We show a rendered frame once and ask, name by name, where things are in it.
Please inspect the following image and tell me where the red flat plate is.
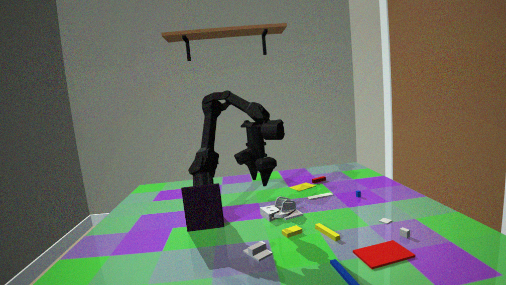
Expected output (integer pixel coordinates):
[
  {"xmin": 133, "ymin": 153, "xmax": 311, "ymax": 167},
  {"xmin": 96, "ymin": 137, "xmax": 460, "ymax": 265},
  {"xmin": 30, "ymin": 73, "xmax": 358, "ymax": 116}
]
[{"xmin": 353, "ymin": 240, "xmax": 415, "ymax": 269}]

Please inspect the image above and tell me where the white flat plate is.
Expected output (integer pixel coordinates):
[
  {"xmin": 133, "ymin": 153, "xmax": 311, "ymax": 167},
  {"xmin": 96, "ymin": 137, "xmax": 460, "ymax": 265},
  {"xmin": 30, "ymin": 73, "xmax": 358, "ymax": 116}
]
[{"xmin": 379, "ymin": 218, "xmax": 392, "ymax": 224}]

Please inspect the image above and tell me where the yellow rectangular bar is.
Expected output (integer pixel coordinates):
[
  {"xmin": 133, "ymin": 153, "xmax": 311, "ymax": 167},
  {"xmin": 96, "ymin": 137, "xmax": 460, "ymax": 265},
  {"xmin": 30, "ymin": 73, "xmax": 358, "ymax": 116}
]
[{"xmin": 315, "ymin": 223, "xmax": 340, "ymax": 241}]

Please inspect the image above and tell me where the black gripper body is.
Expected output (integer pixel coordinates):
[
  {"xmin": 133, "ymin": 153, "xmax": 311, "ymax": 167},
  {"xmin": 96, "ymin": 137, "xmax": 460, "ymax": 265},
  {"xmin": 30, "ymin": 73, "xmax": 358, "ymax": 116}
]
[{"xmin": 246, "ymin": 140, "xmax": 277, "ymax": 169}]

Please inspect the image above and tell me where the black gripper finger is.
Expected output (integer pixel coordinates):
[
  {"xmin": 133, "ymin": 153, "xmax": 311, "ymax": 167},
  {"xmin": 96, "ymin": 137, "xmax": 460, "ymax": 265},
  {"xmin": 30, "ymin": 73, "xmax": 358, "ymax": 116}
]
[
  {"xmin": 256, "ymin": 167, "xmax": 275, "ymax": 187},
  {"xmin": 244, "ymin": 161, "xmax": 258, "ymax": 180}
]

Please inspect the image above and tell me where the yellow rectangular block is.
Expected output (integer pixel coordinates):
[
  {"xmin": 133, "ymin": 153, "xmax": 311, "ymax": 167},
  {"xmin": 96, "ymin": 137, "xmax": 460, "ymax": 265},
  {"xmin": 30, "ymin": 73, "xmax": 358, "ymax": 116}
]
[{"xmin": 282, "ymin": 225, "xmax": 303, "ymax": 238}]

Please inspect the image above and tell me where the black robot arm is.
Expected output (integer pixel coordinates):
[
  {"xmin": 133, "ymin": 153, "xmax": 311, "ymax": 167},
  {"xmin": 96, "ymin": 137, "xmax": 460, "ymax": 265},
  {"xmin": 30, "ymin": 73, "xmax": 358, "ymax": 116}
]
[{"xmin": 188, "ymin": 90, "xmax": 285, "ymax": 186}]

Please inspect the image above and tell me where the blue flat bar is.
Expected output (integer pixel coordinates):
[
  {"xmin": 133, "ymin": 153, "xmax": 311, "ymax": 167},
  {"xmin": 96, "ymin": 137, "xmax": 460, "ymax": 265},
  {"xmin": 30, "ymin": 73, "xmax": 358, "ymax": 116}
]
[{"xmin": 330, "ymin": 259, "xmax": 359, "ymax": 285}]

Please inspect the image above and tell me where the yellow flat rectangular plate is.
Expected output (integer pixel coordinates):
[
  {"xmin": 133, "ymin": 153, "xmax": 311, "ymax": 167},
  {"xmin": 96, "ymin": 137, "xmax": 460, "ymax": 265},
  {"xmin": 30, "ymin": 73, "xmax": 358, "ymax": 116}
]
[{"xmin": 290, "ymin": 183, "xmax": 316, "ymax": 191}]

